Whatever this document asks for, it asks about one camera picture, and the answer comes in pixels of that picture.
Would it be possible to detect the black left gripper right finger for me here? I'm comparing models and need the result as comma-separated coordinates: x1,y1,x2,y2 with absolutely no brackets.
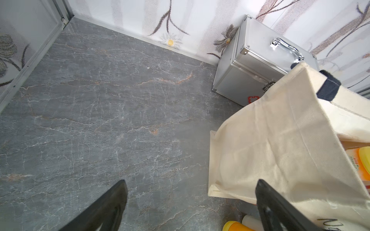
255,179,321,231

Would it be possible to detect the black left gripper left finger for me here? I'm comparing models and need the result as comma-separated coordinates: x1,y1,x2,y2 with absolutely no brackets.
60,180,128,231

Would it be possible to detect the white bottle green cap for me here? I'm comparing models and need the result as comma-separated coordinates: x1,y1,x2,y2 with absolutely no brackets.
241,215,264,231

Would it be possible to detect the orange soap bottle yellow cap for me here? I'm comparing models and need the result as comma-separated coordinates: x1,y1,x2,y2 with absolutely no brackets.
346,146,370,192
222,221,254,231

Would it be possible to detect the beige canvas shopping bag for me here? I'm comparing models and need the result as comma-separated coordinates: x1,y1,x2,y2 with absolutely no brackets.
208,63,370,231

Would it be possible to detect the silver aluminium case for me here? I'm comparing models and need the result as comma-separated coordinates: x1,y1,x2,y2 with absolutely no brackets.
212,15,319,106

